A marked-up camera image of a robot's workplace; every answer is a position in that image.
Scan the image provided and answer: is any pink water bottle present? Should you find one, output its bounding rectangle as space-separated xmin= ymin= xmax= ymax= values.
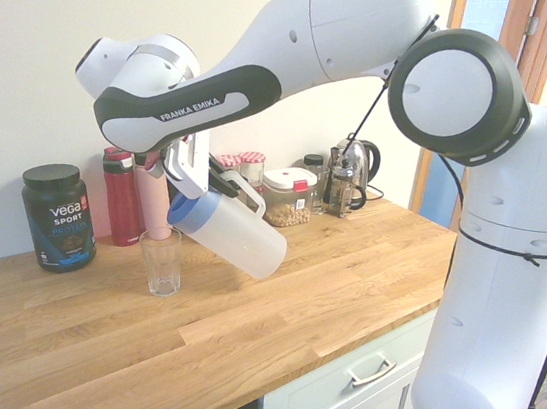
xmin=123 ymin=153 xmax=182 ymax=243

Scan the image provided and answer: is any steel electric kettle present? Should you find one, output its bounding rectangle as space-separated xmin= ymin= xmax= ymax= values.
xmin=322 ymin=135 xmax=386 ymax=214

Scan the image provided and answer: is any red water bottle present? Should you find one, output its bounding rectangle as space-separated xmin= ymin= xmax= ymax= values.
xmin=90 ymin=144 xmax=156 ymax=251

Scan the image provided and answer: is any clear pitcher with blue lid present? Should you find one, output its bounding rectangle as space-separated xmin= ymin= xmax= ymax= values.
xmin=159 ymin=161 xmax=297 ymax=283

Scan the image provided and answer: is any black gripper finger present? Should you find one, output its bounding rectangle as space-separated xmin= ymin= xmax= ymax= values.
xmin=205 ymin=154 xmax=234 ymax=180
xmin=206 ymin=170 xmax=241 ymax=198

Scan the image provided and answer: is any metal drawer handle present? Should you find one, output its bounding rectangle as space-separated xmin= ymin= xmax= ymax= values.
xmin=344 ymin=353 xmax=398 ymax=394

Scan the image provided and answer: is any red gingham lid jar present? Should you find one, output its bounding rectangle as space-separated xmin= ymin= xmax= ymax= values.
xmin=214 ymin=152 xmax=245 ymax=181
xmin=234 ymin=149 xmax=268 ymax=189

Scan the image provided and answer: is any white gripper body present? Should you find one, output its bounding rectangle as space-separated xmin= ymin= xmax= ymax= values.
xmin=159 ymin=123 xmax=214 ymax=201

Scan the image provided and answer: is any glass mug with handle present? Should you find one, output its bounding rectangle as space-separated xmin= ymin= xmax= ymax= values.
xmin=307 ymin=165 xmax=334 ymax=218

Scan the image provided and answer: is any black protein powder tub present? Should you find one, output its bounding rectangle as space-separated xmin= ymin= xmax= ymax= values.
xmin=10 ymin=158 xmax=109 ymax=279

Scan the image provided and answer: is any clear glass tumbler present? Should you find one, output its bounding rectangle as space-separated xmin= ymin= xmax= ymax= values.
xmin=132 ymin=222 xmax=187 ymax=301

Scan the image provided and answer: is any cereal container with white lid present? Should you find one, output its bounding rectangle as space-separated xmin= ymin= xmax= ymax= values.
xmin=256 ymin=165 xmax=320 ymax=233

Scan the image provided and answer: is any black lid glass jar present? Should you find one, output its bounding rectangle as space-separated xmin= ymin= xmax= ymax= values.
xmin=301 ymin=152 xmax=325 ymax=177

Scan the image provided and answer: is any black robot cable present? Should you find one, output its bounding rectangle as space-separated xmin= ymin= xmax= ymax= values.
xmin=337 ymin=4 xmax=490 ymax=215

